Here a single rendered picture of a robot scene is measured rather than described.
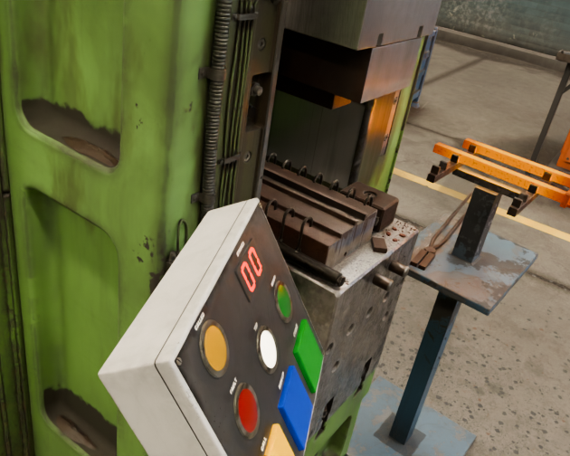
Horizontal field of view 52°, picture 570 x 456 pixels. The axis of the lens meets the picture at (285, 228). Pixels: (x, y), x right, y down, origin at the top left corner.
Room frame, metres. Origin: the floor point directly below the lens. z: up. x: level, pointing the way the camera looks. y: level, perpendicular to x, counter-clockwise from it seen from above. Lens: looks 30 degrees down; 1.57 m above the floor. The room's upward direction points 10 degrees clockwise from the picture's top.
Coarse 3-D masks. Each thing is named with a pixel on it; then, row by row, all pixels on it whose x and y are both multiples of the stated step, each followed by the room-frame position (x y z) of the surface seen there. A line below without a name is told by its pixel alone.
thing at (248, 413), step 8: (248, 392) 0.46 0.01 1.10; (240, 400) 0.44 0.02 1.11; (248, 400) 0.45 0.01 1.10; (240, 408) 0.43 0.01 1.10; (248, 408) 0.44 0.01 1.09; (256, 408) 0.46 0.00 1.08; (240, 416) 0.42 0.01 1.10; (248, 416) 0.43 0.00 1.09; (256, 416) 0.45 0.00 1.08; (248, 424) 0.43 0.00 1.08
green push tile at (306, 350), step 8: (304, 320) 0.67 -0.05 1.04; (304, 328) 0.65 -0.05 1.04; (304, 336) 0.64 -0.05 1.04; (312, 336) 0.67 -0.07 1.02; (296, 344) 0.62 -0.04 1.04; (304, 344) 0.63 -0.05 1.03; (312, 344) 0.65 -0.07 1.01; (296, 352) 0.60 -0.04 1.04; (304, 352) 0.62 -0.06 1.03; (312, 352) 0.64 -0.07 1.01; (320, 352) 0.67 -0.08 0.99; (296, 360) 0.60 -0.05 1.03; (304, 360) 0.61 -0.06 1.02; (312, 360) 0.63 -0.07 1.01; (320, 360) 0.66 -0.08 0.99; (304, 368) 0.60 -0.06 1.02; (312, 368) 0.62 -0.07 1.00; (320, 368) 0.64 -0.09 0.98; (304, 376) 0.60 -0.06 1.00; (312, 376) 0.61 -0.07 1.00; (312, 384) 0.60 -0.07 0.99; (312, 392) 0.60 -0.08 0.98
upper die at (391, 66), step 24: (288, 48) 1.07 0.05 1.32; (312, 48) 1.05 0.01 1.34; (336, 48) 1.02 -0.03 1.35; (384, 48) 1.03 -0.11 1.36; (408, 48) 1.11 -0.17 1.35; (288, 72) 1.07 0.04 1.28; (312, 72) 1.04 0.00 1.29; (336, 72) 1.02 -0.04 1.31; (360, 72) 1.00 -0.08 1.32; (384, 72) 1.04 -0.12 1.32; (408, 72) 1.14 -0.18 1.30; (360, 96) 0.99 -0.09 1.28
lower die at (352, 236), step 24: (264, 168) 1.25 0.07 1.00; (264, 192) 1.15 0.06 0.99; (288, 192) 1.16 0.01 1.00; (336, 192) 1.21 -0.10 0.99; (288, 216) 1.08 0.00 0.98; (312, 216) 1.08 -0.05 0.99; (336, 216) 1.10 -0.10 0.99; (288, 240) 1.04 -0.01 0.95; (312, 240) 1.01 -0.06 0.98; (336, 240) 1.02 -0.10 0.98; (360, 240) 1.11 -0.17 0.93
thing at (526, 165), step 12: (468, 144) 1.59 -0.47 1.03; (480, 144) 1.59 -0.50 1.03; (492, 156) 1.55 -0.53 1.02; (504, 156) 1.53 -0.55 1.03; (516, 156) 1.54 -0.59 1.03; (528, 168) 1.49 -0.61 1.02; (540, 168) 1.48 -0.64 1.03; (552, 168) 1.49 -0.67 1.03; (552, 180) 1.46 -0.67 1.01; (564, 180) 1.44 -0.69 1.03
